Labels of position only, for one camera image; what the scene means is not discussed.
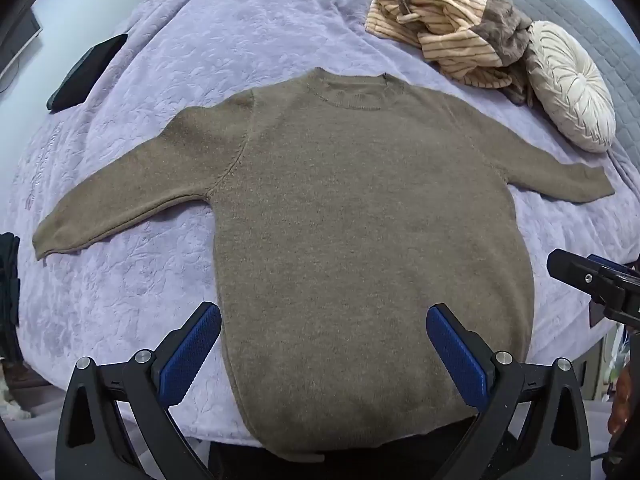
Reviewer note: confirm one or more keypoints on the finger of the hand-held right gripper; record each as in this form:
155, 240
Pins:
575, 272
607, 262

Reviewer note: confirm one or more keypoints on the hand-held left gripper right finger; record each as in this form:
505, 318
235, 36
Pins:
457, 355

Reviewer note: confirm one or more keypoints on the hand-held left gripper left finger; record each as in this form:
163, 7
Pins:
190, 355

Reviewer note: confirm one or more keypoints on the olive brown knit sweater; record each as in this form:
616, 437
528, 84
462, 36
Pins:
350, 235

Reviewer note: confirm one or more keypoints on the lavender embossed blanket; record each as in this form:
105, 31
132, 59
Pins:
150, 285

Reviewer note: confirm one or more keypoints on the cream round pleated cushion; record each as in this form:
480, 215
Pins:
570, 85

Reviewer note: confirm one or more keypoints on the dark cloth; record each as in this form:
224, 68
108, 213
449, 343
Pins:
7, 295

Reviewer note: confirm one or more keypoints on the grey quilted headboard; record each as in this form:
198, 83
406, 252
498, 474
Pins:
600, 25

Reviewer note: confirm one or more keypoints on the brown fuzzy cloth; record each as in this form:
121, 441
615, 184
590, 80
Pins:
505, 30

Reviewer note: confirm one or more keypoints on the beige striped garment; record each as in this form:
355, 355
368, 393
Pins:
450, 15

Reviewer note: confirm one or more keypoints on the black flat pouch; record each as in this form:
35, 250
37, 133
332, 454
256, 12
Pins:
85, 75

